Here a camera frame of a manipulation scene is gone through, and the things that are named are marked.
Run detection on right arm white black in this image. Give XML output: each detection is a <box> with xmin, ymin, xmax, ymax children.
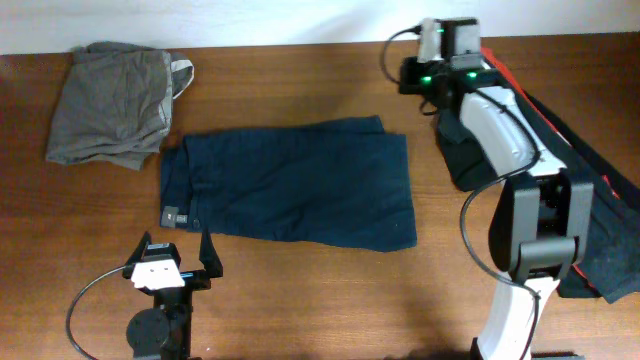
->
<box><xmin>395</xmin><ymin>17</ymin><xmax>594</xmax><ymax>360</ymax></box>

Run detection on black cable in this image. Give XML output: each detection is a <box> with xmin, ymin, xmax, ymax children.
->
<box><xmin>65</xmin><ymin>264</ymin><xmax>135</xmax><ymax>360</ymax></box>
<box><xmin>380</xmin><ymin>25</ymin><xmax>544</xmax><ymax>360</ymax></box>

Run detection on black garment with red trim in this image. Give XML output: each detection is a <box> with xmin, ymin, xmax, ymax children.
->
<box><xmin>437</xmin><ymin>54</ymin><xmax>639</xmax><ymax>303</ymax></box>

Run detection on grey folded garment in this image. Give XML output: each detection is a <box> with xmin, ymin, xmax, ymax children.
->
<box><xmin>45</xmin><ymin>41</ymin><xmax>195</xmax><ymax>171</ymax></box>

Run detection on navy blue shorts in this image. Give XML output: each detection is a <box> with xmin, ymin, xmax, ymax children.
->
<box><xmin>160</xmin><ymin>116</ymin><xmax>417</xmax><ymax>252</ymax></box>

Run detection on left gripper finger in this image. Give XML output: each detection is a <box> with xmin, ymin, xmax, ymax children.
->
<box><xmin>125</xmin><ymin>231</ymin><xmax>151</xmax><ymax>266</ymax></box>
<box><xmin>199</xmin><ymin>230</ymin><xmax>223</xmax><ymax>278</ymax></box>

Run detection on left black cable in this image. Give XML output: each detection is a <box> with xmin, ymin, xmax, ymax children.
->
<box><xmin>65</xmin><ymin>264</ymin><xmax>135</xmax><ymax>360</ymax></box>

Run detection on right black cable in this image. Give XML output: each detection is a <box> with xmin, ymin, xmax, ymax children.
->
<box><xmin>380</xmin><ymin>25</ymin><xmax>544</xmax><ymax>360</ymax></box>

